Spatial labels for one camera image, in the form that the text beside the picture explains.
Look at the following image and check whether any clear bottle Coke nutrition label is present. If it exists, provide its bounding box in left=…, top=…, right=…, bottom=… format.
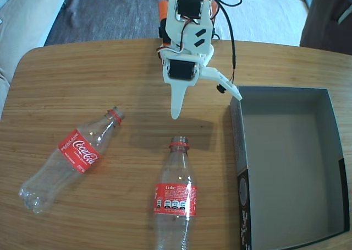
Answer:
left=152, top=135, right=199, bottom=250

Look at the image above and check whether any clear bottle Coca-Cola script label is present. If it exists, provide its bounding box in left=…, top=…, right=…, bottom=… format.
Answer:
left=18, top=106, right=126, bottom=215

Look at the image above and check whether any grey cardboard box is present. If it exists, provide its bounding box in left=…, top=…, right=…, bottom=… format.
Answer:
left=229, top=85, right=347, bottom=250

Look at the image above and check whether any orange and black clamp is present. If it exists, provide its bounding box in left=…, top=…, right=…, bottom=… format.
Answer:
left=210, top=0, right=221, bottom=40
left=158, top=0, right=171, bottom=46

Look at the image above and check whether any grey carpet rug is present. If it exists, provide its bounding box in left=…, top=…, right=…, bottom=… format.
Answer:
left=43, top=0, right=303, bottom=46

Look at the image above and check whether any white cloth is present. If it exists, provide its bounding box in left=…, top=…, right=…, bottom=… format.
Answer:
left=214, top=0, right=309, bottom=47

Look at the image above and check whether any pale sofa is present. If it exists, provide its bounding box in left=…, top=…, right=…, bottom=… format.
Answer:
left=0, top=0, right=71, bottom=116

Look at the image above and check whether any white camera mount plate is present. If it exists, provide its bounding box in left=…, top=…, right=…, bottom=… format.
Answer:
left=202, top=66, right=243, bottom=101

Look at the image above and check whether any black camera cable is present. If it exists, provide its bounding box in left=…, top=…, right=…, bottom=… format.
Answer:
left=205, top=0, right=244, bottom=83

